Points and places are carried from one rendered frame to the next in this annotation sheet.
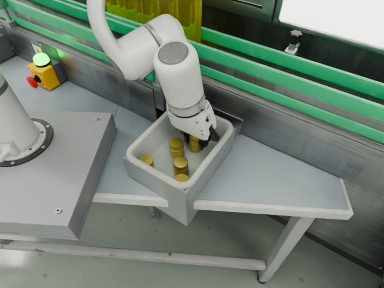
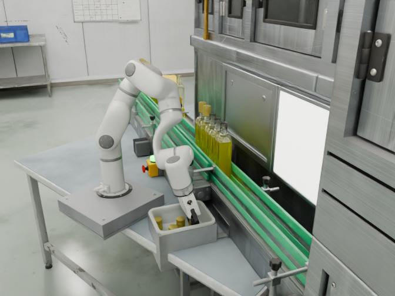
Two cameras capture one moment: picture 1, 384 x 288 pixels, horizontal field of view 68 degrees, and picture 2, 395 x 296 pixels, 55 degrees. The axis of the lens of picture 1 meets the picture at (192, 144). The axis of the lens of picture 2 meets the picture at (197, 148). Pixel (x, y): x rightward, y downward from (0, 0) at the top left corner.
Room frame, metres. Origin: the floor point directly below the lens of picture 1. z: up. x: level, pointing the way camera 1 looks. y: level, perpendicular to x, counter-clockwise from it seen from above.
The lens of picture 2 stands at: (-0.50, -0.75, 1.62)
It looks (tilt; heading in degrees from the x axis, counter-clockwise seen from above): 23 degrees down; 37
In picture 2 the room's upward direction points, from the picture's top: straight up
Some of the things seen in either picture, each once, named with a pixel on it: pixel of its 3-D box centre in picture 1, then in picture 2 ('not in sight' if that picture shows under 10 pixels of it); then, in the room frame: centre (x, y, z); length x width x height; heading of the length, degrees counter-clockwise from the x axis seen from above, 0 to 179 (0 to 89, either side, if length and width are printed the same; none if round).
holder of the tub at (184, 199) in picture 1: (188, 145); (188, 225); (0.46, 0.01, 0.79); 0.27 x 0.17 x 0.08; 147
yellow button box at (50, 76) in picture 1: (47, 74); (154, 167); (0.76, 0.46, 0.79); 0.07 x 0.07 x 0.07; 57
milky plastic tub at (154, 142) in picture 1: (182, 150); (181, 224); (0.43, 0.02, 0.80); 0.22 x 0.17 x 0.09; 147
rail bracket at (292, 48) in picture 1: (291, 55); (270, 192); (0.62, -0.24, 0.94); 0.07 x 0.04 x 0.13; 147
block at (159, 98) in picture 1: (170, 90); (199, 193); (0.60, 0.06, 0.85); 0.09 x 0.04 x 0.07; 147
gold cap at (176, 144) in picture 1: (176, 147); (180, 223); (0.45, 0.04, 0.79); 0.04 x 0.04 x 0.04
